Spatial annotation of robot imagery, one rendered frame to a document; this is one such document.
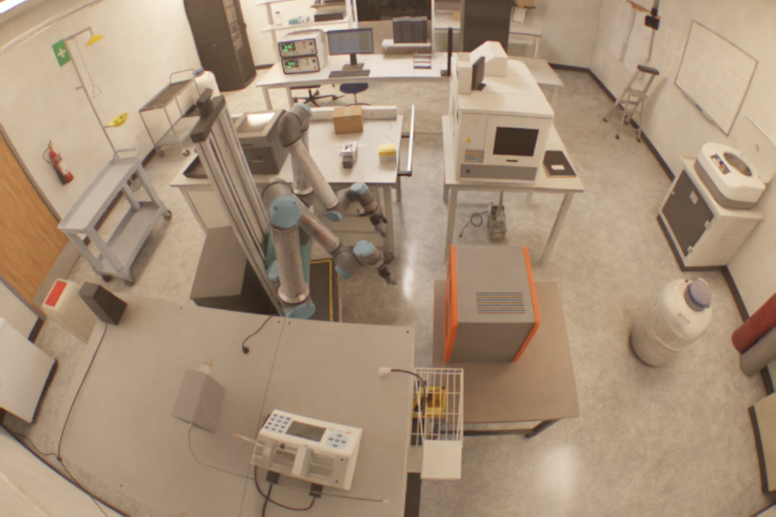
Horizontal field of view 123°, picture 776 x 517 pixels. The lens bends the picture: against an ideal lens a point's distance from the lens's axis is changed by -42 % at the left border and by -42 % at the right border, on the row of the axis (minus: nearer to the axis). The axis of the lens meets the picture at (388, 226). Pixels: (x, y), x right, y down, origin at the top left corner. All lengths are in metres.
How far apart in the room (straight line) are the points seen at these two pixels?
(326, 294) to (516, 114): 1.69
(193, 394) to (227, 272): 1.28
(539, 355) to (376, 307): 1.37
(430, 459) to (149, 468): 0.83
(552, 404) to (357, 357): 1.11
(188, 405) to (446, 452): 0.74
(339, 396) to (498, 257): 0.98
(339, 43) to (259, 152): 2.00
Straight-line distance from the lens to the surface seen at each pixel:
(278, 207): 1.31
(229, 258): 2.25
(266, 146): 2.49
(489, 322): 1.46
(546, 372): 1.90
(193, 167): 3.09
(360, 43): 4.10
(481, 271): 1.58
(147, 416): 1.24
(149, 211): 4.30
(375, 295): 2.84
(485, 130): 2.13
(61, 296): 3.35
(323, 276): 2.61
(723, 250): 3.97
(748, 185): 3.57
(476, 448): 2.44
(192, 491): 1.11
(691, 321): 2.68
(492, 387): 1.80
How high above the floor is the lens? 2.39
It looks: 46 degrees down
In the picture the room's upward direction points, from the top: 5 degrees counter-clockwise
